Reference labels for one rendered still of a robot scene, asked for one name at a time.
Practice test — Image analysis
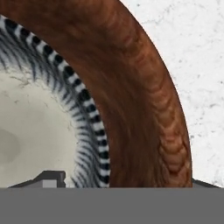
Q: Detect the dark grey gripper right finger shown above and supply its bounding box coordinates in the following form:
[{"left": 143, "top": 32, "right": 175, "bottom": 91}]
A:
[{"left": 192, "top": 178, "right": 221, "bottom": 189}]

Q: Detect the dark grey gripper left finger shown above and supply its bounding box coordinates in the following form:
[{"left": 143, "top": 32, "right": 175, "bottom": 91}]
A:
[{"left": 8, "top": 170, "right": 67, "bottom": 189}]

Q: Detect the white bowl with striped rim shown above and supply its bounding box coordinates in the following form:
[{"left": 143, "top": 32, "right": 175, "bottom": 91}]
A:
[{"left": 0, "top": 14, "right": 111, "bottom": 189}]

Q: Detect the brown wooden bowl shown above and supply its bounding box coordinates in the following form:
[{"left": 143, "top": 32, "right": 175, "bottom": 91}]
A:
[{"left": 0, "top": 0, "right": 193, "bottom": 189}]

